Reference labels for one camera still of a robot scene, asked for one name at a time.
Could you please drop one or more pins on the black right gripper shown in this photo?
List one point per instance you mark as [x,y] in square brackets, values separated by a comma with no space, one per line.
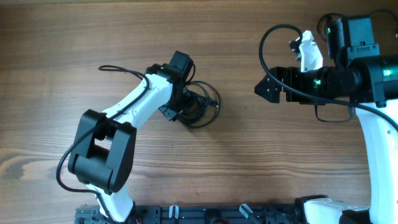
[283,86]

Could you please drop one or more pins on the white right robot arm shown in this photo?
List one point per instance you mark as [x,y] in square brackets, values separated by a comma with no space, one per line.
[365,82]

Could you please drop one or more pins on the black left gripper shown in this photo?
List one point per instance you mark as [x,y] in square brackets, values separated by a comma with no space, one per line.
[170,114]

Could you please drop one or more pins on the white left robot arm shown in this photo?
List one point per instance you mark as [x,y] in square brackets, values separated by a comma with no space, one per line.
[102,153]

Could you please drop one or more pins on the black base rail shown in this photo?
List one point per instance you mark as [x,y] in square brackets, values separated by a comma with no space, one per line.
[272,213]

